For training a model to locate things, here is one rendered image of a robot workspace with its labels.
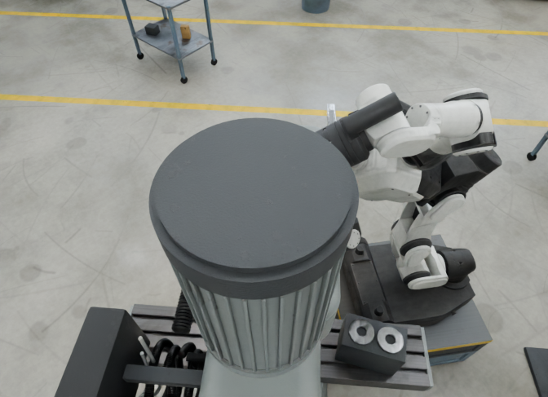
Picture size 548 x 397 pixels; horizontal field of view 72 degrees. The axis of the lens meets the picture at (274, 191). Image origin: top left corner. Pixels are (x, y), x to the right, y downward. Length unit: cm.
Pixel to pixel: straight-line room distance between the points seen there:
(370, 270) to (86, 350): 163
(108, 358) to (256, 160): 57
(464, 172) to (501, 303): 176
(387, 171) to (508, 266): 220
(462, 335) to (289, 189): 212
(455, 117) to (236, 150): 50
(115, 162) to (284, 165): 337
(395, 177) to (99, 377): 91
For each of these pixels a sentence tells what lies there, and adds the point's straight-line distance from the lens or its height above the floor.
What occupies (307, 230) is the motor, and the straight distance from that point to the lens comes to 33.
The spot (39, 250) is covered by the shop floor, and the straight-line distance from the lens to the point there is 337.
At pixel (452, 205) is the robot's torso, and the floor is 136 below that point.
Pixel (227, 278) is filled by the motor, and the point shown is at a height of 220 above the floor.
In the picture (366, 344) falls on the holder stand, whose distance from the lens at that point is 145.
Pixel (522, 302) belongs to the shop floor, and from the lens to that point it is 318.
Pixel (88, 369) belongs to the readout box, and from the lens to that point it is 85.
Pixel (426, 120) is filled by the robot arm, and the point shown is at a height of 203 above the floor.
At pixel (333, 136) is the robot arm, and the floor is 203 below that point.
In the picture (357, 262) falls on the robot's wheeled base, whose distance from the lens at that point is 220.
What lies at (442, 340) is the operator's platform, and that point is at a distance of 237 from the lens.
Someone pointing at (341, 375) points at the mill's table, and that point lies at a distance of 161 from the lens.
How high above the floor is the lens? 248
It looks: 51 degrees down
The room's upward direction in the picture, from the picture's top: straight up
